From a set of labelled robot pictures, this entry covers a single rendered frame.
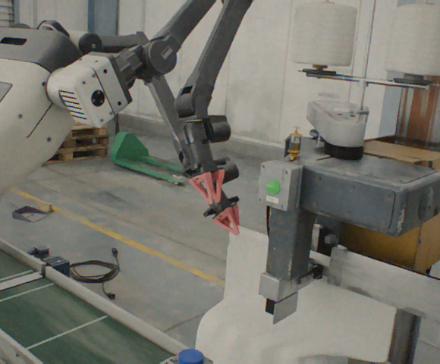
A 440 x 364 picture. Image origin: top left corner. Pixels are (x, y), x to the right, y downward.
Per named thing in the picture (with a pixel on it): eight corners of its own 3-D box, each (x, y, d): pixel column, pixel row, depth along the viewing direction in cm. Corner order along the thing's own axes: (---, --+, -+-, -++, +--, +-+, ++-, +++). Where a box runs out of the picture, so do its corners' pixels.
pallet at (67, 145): (-8, 143, 665) (-9, 132, 661) (73, 135, 755) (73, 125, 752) (26, 155, 613) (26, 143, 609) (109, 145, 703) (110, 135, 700)
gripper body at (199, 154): (228, 165, 131) (220, 137, 132) (197, 170, 125) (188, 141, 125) (212, 172, 136) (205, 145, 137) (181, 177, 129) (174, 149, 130)
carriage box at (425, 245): (322, 255, 144) (337, 142, 136) (375, 228, 169) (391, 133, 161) (410, 284, 129) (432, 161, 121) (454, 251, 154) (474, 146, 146)
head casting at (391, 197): (262, 271, 121) (275, 145, 113) (317, 246, 139) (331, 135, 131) (385, 321, 102) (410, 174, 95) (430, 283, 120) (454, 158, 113)
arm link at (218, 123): (174, 99, 133) (194, 95, 127) (209, 98, 141) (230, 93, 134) (179, 146, 134) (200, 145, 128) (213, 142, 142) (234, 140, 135)
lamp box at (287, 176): (257, 202, 113) (261, 161, 111) (269, 199, 116) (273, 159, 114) (286, 211, 108) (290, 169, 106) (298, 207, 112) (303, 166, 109)
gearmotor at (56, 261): (17, 271, 289) (16, 246, 285) (41, 264, 300) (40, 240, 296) (46, 290, 270) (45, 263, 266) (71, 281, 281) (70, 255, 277)
